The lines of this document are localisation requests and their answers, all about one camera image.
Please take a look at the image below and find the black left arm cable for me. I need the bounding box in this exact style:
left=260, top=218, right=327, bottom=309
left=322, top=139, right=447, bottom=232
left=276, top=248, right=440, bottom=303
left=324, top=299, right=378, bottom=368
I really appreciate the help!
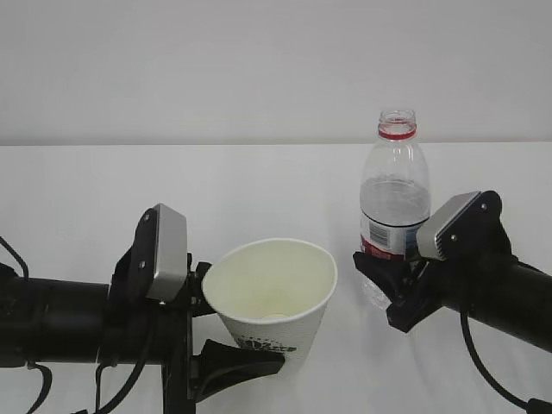
left=0, top=235, right=156, bottom=414

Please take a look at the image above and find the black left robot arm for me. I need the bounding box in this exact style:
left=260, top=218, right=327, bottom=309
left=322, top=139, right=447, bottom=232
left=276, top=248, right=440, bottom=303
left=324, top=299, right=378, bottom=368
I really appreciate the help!
left=1, top=255, right=285, bottom=413

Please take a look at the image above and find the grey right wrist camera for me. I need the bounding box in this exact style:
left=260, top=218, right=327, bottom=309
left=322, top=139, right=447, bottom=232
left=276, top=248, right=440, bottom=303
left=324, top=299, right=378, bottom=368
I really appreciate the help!
left=417, top=191, right=502, bottom=261

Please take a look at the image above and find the clear plastic water bottle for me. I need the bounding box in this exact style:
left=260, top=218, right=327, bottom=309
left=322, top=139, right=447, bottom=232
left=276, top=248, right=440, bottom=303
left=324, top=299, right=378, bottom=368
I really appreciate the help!
left=357, top=109, right=433, bottom=309

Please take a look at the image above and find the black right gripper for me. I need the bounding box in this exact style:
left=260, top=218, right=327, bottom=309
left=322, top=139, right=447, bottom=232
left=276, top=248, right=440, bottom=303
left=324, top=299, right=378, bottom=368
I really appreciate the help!
left=353, top=251, right=442, bottom=333

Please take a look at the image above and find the white paper cup green logo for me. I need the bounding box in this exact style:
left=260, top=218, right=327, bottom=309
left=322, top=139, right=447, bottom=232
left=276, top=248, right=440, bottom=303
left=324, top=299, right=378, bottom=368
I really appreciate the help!
left=202, top=238, right=338, bottom=377

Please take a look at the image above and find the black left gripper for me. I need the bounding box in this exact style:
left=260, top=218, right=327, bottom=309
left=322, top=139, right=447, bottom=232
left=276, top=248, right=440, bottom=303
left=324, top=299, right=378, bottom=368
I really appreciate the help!
left=161, top=253, right=285, bottom=413

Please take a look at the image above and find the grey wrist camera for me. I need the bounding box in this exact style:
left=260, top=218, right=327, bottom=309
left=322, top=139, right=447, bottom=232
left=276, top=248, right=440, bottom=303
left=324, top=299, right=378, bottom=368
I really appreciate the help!
left=417, top=191, right=502, bottom=261
left=110, top=203, right=188, bottom=307

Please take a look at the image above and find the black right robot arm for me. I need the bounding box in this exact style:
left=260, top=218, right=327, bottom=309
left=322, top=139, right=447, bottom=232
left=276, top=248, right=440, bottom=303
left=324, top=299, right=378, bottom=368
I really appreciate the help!
left=353, top=225, right=551, bottom=351

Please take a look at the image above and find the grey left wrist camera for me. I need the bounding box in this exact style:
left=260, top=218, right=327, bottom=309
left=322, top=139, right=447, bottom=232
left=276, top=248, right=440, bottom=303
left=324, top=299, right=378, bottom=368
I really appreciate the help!
left=110, top=203, right=188, bottom=307

